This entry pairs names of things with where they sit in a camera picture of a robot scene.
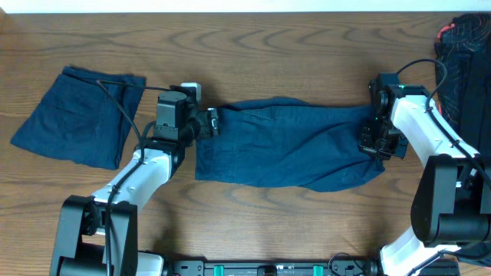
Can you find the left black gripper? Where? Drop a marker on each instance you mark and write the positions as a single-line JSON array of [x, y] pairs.
[[205, 119]]

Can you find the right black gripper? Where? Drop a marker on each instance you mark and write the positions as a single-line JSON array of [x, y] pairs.
[[365, 145]]

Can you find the dark blue shorts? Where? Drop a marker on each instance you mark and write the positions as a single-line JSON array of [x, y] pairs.
[[77, 121], [281, 142]]

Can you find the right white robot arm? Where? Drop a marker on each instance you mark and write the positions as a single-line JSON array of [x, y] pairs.
[[451, 208]]

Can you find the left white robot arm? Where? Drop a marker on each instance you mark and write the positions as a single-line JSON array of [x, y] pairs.
[[98, 234]]

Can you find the black patterned garment pile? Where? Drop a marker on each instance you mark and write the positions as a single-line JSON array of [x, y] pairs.
[[465, 95]]

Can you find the folded dark blue shorts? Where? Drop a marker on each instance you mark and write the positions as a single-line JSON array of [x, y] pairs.
[[77, 121]]

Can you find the red garment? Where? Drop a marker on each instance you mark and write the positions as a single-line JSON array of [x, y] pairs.
[[444, 29]]

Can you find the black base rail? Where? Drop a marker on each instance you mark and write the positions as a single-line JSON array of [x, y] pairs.
[[341, 264]]

